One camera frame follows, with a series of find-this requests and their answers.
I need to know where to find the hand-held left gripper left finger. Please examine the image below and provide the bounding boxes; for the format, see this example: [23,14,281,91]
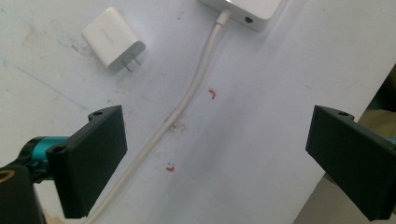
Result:
[18,105,129,219]

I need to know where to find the white power strip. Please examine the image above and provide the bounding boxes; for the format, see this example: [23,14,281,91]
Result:
[197,0,283,33]

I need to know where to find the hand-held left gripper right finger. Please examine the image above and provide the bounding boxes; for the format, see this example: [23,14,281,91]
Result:
[304,105,396,222]

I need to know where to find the white wall charger plug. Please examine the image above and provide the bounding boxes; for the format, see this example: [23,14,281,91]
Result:
[81,7,147,74]

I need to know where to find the white power cable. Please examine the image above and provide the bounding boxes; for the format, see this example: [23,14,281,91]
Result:
[81,9,232,224]

